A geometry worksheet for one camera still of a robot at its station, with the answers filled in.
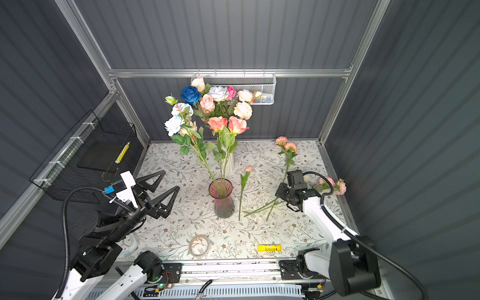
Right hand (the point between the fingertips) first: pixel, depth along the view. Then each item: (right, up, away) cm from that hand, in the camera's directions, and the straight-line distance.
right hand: (283, 192), depth 87 cm
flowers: (-32, +22, -12) cm, 40 cm away
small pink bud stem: (-19, +4, +14) cm, 24 cm away
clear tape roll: (-39, -22, -7) cm, 45 cm away
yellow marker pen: (-70, +17, -11) cm, 73 cm away
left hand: (-39, +10, -35) cm, 54 cm away
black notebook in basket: (-79, +18, -10) cm, 82 cm away
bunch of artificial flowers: (+8, +20, +25) cm, 33 cm away
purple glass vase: (-29, +3, -10) cm, 30 cm away
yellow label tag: (-7, -22, -10) cm, 25 cm away
